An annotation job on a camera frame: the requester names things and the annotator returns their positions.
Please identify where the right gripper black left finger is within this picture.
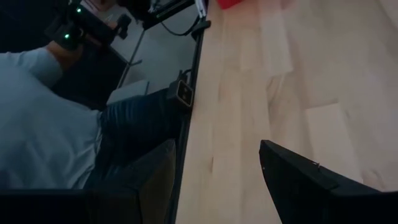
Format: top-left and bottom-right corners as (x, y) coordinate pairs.
(0, 139), (177, 224)

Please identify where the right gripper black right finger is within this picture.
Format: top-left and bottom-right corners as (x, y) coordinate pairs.
(259, 139), (398, 224)

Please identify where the person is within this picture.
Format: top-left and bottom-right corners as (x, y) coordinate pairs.
(0, 40), (185, 191)

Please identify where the person's hand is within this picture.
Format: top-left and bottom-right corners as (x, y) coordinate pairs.
(45, 39), (85, 72)

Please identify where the red plastic basket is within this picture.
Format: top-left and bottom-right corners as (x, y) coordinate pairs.
(216, 0), (244, 10)

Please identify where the black aluminium table frame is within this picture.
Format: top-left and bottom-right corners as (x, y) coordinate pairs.
(164, 19), (213, 224)

